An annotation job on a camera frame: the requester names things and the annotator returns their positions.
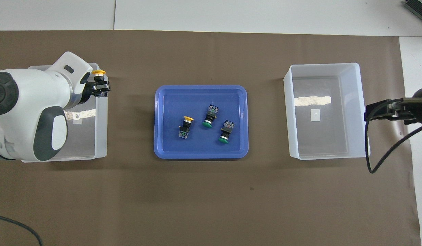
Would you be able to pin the yellow push button switch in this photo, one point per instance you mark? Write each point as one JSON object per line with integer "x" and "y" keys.
{"x": 99, "y": 72}
{"x": 185, "y": 128}

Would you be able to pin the blue plastic tray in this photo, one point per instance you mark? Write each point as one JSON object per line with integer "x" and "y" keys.
{"x": 200, "y": 143}

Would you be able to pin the brown paper table mat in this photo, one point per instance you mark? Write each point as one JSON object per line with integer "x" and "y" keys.
{"x": 211, "y": 198}

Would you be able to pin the white paper label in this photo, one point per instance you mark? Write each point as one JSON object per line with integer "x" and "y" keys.
{"x": 315, "y": 115}

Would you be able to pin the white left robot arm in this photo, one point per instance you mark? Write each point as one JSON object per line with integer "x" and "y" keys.
{"x": 30, "y": 89}

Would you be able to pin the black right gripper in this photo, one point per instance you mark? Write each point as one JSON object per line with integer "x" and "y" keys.
{"x": 419, "y": 102}

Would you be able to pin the grey ribbed metal device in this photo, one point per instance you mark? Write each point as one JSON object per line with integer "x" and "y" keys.
{"x": 417, "y": 8}

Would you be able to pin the translucent white plastic box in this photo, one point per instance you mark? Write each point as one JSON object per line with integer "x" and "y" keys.
{"x": 100, "y": 136}
{"x": 327, "y": 136}

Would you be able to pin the green push button switch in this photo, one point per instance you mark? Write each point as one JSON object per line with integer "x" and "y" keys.
{"x": 226, "y": 131}
{"x": 210, "y": 116}

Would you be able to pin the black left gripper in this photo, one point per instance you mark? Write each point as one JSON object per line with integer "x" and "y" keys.
{"x": 85, "y": 92}

